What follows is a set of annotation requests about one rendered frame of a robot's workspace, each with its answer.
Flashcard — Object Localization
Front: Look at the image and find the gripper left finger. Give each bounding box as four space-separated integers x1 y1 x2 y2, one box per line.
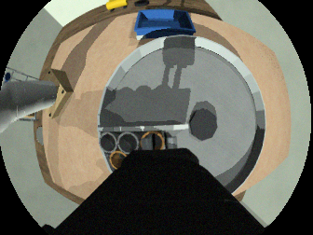
142 133 156 150

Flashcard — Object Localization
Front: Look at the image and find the blue plastic crate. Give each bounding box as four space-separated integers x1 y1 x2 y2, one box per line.
134 9 196 40

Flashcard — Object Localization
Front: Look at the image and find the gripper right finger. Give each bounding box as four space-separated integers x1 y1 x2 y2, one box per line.
164 132 177 149

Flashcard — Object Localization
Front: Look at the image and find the bronze bushing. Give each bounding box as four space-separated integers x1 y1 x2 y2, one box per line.
110 148 128 169
142 131 165 150

